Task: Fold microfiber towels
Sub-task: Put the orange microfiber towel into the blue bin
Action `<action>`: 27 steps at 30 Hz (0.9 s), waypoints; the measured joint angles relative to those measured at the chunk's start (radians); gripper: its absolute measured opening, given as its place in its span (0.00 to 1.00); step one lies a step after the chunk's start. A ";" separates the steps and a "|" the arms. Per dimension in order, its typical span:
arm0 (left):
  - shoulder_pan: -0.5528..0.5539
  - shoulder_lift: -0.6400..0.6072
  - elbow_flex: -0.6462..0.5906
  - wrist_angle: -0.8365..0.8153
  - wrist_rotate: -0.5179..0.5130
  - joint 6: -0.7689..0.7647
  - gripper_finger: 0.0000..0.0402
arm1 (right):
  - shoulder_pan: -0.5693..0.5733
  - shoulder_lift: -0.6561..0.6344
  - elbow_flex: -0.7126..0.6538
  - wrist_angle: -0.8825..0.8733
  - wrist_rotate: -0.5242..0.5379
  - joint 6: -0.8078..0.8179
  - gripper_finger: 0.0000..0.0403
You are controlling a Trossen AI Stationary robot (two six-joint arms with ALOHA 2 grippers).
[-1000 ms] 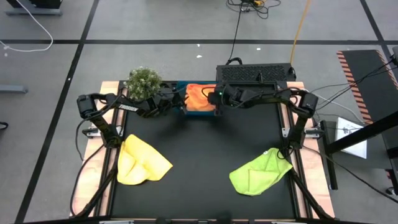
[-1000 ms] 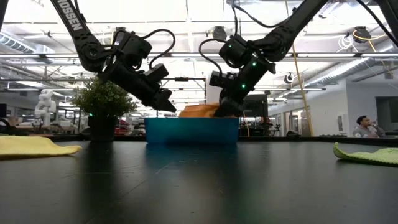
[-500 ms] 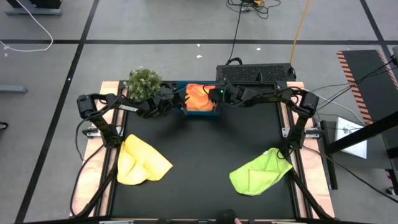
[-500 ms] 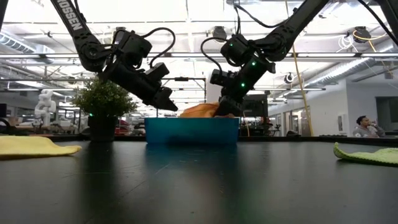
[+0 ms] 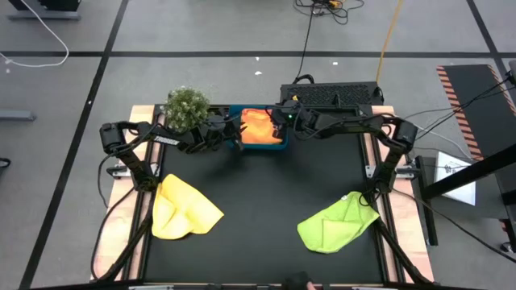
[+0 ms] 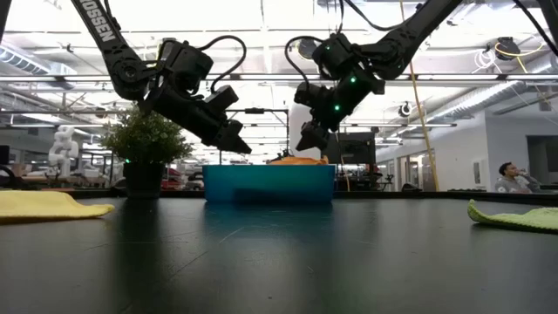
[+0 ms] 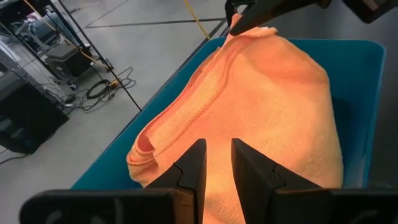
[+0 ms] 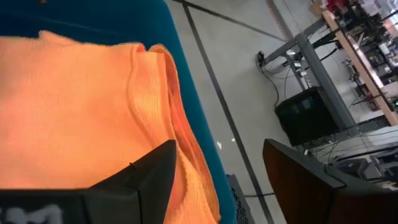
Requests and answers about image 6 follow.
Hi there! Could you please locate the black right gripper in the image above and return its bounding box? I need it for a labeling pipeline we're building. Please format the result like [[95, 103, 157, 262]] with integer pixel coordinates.
[[295, 71, 387, 153]]

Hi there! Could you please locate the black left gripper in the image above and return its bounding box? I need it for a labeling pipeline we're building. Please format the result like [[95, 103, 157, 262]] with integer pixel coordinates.
[[138, 84, 254, 155]]

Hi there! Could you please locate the orange microfiber towel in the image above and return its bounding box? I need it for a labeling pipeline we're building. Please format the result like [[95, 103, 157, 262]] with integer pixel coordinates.
[[268, 155, 330, 166]]

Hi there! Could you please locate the yellow microfiber towel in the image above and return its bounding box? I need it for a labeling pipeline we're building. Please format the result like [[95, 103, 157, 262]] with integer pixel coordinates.
[[0, 190, 115, 222]]

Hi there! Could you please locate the green microfiber towel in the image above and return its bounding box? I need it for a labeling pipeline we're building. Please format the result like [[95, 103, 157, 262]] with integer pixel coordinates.
[[466, 199, 558, 233]]

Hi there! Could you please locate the white round pillar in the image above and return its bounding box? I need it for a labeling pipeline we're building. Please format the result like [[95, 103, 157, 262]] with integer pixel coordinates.
[[289, 102, 323, 162]]

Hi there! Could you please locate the black screen panel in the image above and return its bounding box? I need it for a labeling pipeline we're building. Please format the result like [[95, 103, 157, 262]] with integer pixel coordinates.
[[329, 132, 377, 166]]

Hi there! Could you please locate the blue plastic bin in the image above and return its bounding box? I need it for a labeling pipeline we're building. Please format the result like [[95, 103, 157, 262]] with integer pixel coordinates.
[[202, 164, 336, 204]]

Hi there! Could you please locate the small potted green plant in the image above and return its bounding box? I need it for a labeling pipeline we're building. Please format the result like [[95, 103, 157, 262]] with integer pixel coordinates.
[[100, 108, 194, 200]]

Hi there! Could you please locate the person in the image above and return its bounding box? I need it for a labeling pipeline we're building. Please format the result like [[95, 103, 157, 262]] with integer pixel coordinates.
[[494, 161, 544, 194]]

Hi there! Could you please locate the black metal frame rig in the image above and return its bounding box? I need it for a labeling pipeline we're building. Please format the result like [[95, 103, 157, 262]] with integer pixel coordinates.
[[219, 107, 290, 166]]

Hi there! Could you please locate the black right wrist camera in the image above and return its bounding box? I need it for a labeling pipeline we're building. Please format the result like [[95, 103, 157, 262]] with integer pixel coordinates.
[[294, 81, 327, 111]]

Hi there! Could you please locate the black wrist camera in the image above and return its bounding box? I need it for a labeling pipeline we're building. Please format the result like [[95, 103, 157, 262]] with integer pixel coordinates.
[[294, 81, 327, 111], [203, 85, 240, 115]]

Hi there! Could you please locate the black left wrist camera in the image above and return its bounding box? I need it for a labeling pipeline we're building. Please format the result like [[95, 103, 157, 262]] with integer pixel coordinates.
[[203, 85, 240, 115]]

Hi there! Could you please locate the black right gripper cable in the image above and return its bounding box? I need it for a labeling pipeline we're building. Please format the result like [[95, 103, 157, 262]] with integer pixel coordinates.
[[284, 35, 327, 95]]

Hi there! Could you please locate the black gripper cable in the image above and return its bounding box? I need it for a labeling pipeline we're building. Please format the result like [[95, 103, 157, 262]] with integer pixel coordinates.
[[195, 35, 248, 95], [284, 35, 327, 95]]

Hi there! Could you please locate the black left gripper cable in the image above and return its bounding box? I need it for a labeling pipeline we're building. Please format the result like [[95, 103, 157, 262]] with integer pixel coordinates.
[[195, 35, 248, 95]]

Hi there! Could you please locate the yellow cable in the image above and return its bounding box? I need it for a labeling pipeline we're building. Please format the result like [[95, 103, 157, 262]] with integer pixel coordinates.
[[398, 0, 440, 192]]

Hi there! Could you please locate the white wall box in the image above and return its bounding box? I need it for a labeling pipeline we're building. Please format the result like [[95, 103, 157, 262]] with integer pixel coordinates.
[[473, 159, 490, 187]]

